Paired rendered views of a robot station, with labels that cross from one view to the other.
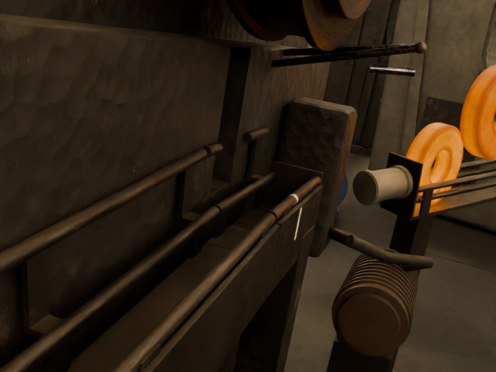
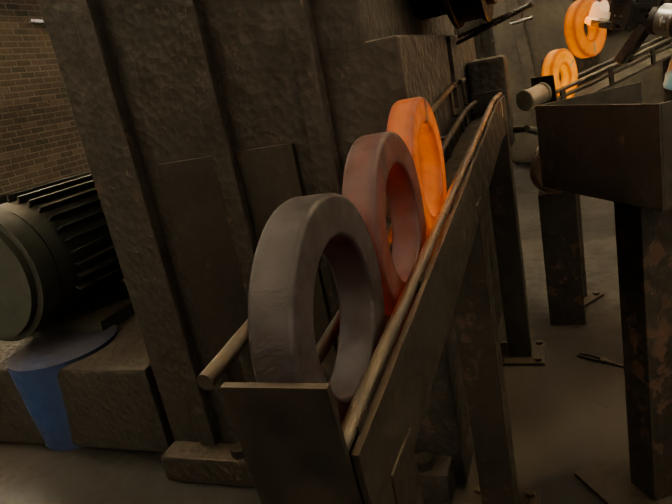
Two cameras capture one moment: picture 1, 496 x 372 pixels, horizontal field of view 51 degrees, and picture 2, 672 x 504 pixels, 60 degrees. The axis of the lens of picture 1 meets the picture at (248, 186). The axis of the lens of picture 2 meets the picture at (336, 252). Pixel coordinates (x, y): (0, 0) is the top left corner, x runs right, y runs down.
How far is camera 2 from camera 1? 90 cm
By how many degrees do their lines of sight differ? 4
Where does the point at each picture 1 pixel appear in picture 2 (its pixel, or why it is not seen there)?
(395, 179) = (540, 89)
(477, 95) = (570, 21)
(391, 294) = not seen: hidden behind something
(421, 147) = (548, 66)
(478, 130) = (577, 41)
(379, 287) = not seen: hidden behind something
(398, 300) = not seen: hidden behind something
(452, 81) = (557, 38)
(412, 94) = (525, 64)
